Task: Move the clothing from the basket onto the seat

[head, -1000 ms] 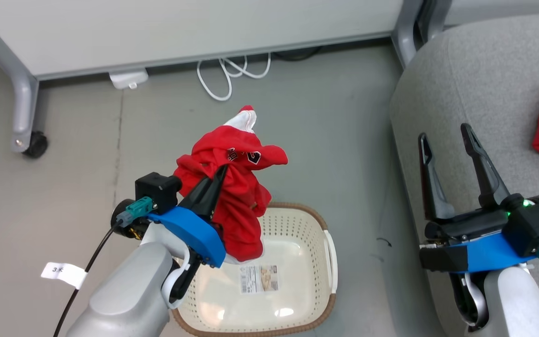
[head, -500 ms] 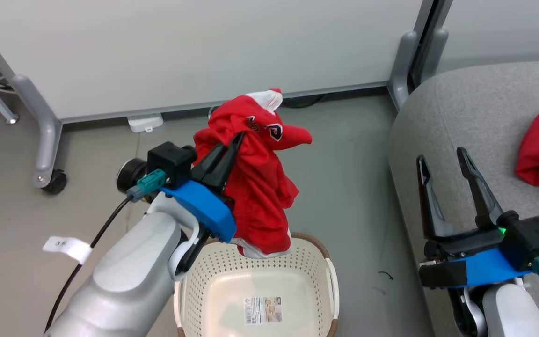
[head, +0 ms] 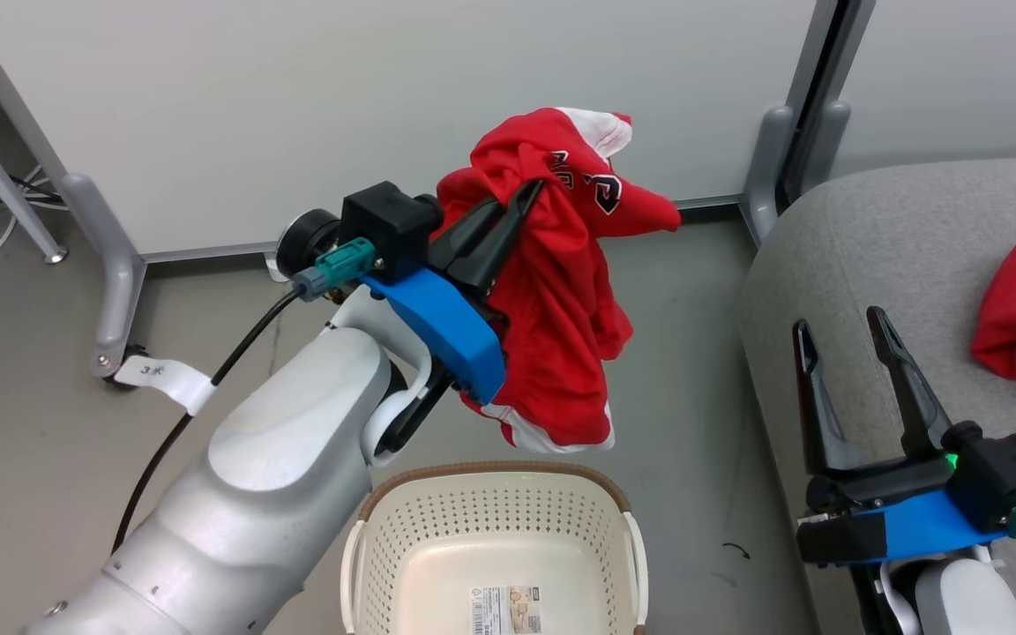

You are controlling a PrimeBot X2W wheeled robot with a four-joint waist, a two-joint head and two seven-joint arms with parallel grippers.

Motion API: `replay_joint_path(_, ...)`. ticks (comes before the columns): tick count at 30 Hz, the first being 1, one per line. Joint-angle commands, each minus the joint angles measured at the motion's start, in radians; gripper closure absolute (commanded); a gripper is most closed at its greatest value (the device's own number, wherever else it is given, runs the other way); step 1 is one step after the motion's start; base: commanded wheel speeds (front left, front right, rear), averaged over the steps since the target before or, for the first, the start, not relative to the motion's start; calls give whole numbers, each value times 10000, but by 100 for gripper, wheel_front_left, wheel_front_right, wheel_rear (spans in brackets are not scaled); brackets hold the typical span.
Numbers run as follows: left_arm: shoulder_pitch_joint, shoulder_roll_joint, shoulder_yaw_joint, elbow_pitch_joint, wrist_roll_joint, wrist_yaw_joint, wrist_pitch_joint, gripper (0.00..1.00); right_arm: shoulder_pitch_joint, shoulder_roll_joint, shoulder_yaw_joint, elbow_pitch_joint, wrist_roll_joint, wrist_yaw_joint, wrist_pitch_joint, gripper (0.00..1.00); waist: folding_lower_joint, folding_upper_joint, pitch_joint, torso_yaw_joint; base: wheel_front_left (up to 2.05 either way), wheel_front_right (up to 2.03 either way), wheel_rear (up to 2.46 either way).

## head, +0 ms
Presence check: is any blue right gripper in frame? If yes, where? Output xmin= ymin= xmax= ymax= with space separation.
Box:
xmin=793 ymin=306 xmax=1008 ymax=566

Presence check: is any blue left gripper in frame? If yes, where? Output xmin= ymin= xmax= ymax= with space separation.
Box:
xmin=362 ymin=179 xmax=547 ymax=406

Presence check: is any red jersey with number print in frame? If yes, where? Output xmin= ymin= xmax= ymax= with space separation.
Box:
xmin=432 ymin=107 xmax=684 ymax=454

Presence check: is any grey fabric sofa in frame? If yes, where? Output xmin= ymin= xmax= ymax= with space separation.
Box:
xmin=736 ymin=158 xmax=1016 ymax=635

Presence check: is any wide white partition panel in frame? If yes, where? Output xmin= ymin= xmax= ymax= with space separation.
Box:
xmin=0 ymin=0 xmax=826 ymax=265

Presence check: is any short grey partition foot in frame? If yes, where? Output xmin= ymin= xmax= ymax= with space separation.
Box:
xmin=788 ymin=99 xmax=852 ymax=209
xmin=741 ymin=105 xmax=799 ymax=247

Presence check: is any cream plastic laundry basket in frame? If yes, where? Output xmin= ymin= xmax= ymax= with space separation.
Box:
xmin=340 ymin=461 xmax=651 ymax=635

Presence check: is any narrow white partition panel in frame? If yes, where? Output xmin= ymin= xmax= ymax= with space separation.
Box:
xmin=803 ymin=0 xmax=1016 ymax=178

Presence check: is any grey partition foot with caster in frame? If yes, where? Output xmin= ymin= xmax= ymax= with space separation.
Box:
xmin=60 ymin=172 xmax=148 ymax=379

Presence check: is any product sticker in basket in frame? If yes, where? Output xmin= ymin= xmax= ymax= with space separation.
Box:
xmin=469 ymin=585 xmax=543 ymax=635

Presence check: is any teal left camera connector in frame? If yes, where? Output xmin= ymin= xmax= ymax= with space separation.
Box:
xmin=294 ymin=237 xmax=377 ymax=302

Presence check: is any white cable label tag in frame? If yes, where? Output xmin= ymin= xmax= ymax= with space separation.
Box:
xmin=113 ymin=355 xmax=214 ymax=416

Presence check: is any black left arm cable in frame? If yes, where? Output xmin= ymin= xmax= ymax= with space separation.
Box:
xmin=110 ymin=286 xmax=303 ymax=557

